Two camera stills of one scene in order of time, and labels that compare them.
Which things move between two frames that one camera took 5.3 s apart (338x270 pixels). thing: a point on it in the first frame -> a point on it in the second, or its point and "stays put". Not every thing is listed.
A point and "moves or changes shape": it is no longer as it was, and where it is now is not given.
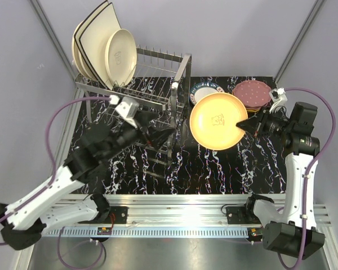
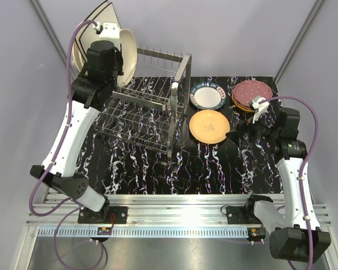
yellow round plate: [213, 119] moves or changes shape
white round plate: [121, 57] stays put
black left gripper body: [128, 135] -> [116, 70]
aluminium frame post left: [54, 37] stays put
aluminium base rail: [187, 209] stays put
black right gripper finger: [250, 125] -> [235, 135]
